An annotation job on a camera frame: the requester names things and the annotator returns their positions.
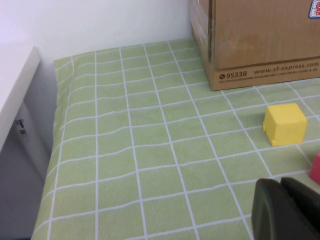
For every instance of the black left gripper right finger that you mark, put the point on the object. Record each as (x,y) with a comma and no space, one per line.
(310,207)

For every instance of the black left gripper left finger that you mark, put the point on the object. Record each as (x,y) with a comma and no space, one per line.
(272,215)

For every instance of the red foam cube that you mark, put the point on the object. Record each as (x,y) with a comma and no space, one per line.
(316,170)

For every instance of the yellow foam cube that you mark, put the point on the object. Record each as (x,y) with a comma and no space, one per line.
(285,125)

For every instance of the green checked tablecloth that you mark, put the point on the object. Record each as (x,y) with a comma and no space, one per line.
(150,150)

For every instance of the cardboard box with F2 print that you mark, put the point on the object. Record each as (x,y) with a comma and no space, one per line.
(262,37)

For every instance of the white sticker label red writing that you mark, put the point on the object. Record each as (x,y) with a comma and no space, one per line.
(315,8)

